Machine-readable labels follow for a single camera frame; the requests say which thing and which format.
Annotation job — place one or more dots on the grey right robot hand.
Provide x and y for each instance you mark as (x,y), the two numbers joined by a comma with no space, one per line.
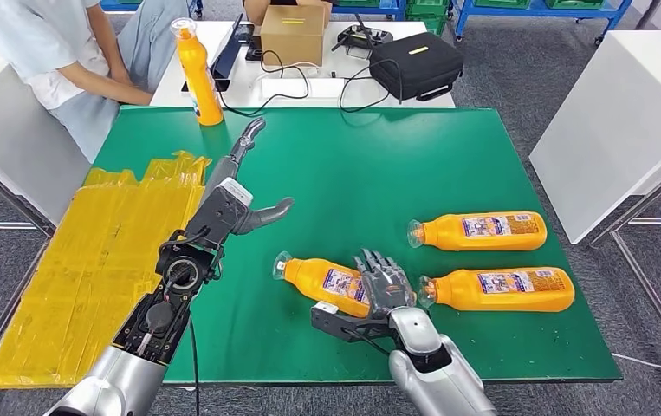
(387,287)

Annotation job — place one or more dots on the orange plastic bottle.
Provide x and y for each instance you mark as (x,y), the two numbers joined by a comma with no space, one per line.
(313,278)
(201,80)
(479,232)
(508,290)

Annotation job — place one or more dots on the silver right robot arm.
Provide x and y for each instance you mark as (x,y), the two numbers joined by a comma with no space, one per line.
(433,373)

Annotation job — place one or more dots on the green table mat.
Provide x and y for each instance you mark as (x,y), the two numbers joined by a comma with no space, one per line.
(364,172)

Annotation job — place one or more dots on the white desk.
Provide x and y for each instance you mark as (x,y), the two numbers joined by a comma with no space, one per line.
(353,86)

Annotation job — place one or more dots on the black carrying case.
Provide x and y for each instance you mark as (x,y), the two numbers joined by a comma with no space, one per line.
(419,66)

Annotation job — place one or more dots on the black remote controller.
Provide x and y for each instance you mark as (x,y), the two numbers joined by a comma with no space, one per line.
(364,37)

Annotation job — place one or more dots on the brown cardboard box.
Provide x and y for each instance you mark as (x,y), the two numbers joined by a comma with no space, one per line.
(293,40)

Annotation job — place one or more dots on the white table with metal legs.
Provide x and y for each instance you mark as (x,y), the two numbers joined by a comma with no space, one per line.
(14,149)
(611,126)

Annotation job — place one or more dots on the green plastic crate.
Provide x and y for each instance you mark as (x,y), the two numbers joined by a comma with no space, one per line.
(429,14)

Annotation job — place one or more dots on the blue metal shelf rack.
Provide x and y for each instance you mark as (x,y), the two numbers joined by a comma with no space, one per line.
(370,10)
(536,12)

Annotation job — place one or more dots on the dark blue laptop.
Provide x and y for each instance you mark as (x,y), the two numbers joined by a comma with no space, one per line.
(228,54)

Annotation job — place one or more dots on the yellow plastic sheet stack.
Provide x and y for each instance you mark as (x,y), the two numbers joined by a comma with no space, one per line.
(77,287)

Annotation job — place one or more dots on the person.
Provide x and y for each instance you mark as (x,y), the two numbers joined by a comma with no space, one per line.
(49,57)

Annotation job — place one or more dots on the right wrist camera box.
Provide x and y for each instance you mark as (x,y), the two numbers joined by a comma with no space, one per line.
(336,324)

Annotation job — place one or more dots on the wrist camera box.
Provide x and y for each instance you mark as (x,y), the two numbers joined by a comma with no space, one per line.
(336,324)
(218,212)

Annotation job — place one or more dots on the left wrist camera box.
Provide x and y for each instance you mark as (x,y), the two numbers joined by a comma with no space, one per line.
(218,212)

